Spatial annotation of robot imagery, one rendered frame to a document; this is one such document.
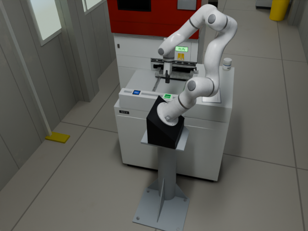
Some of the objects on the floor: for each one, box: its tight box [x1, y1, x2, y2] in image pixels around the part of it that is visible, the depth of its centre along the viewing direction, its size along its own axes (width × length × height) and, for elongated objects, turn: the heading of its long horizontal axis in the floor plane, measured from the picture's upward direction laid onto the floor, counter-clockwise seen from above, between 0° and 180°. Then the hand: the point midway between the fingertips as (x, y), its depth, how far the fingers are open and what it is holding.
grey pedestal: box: [132, 126, 190, 231], centre depth 220 cm, size 51×44×82 cm
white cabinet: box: [114, 107, 229, 182], centre depth 265 cm, size 64×96×82 cm, turn 77°
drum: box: [270, 0, 290, 21], centre depth 575 cm, size 36×37×57 cm
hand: (167, 80), depth 201 cm, fingers closed
